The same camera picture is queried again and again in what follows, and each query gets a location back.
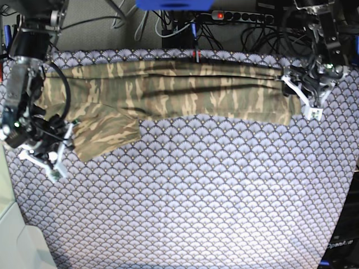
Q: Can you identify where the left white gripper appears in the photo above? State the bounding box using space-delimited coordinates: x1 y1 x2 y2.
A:
280 75 335 120

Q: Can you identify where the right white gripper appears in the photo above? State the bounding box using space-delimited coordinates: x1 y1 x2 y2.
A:
19 122 74 183

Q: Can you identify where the camouflage T-shirt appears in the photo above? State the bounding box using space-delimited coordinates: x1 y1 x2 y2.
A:
35 60 302 163

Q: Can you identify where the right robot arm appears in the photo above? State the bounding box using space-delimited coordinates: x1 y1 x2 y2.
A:
1 1 73 183

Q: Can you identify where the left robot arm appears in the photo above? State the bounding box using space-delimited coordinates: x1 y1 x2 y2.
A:
280 1 349 121

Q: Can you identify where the white plastic bin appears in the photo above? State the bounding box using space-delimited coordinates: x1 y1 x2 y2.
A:
1 147 57 268

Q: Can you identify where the red black table clamp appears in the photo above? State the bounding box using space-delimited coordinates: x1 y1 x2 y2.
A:
192 49 201 63

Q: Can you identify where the black OpenArm case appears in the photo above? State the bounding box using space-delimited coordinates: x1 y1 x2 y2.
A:
318 171 358 268

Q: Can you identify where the patterned blue tablecloth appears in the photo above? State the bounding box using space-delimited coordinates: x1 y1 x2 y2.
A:
0 48 359 269

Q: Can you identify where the black box under table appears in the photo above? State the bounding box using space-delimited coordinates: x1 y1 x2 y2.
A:
162 29 194 49

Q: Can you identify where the black power strip red switch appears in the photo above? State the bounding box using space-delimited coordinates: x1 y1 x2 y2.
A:
211 11 274 25

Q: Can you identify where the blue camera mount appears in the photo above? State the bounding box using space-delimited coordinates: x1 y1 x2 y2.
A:
136 0 214 11

